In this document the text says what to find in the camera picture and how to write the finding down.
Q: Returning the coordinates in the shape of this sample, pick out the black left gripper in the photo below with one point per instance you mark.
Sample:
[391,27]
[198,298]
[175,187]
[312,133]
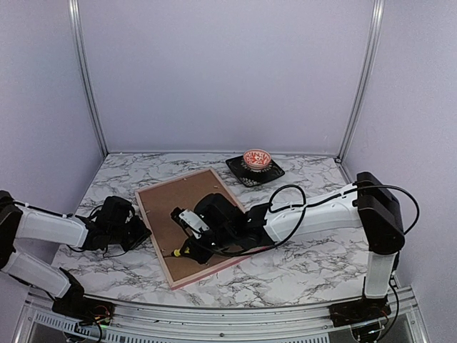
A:
[142,234]

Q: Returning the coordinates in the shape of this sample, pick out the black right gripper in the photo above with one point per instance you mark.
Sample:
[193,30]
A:
[190,246]

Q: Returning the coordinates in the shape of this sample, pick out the yellow handled screwdriver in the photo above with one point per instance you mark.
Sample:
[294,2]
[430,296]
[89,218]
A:
[174,254]

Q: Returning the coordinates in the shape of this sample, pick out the pink photo frame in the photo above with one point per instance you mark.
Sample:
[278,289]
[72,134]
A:
[204,193]

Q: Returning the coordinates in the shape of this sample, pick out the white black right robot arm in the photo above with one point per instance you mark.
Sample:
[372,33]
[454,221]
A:
[366,204]

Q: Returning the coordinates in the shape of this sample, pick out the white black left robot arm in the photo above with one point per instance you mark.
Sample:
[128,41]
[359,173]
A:
[23,221]

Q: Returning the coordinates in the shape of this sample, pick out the black square floral plate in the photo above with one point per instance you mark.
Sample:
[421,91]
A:
[250,178]

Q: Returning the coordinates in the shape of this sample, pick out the red white patterned bowl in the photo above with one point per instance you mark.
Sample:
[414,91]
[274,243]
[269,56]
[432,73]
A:
[257,159]

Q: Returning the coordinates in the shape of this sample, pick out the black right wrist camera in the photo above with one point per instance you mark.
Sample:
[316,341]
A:
[187,219]

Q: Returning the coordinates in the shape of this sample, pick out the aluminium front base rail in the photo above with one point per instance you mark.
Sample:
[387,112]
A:
[137,322]

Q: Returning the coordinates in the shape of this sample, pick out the aluminium left corner post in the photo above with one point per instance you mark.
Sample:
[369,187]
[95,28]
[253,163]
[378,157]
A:
[77,30]

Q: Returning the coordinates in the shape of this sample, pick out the aluminium corner post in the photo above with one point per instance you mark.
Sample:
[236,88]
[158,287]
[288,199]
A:
[77,30]
[369,58]

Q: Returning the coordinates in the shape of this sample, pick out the aluminium right corner post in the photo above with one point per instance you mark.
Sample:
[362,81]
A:
[369,58]

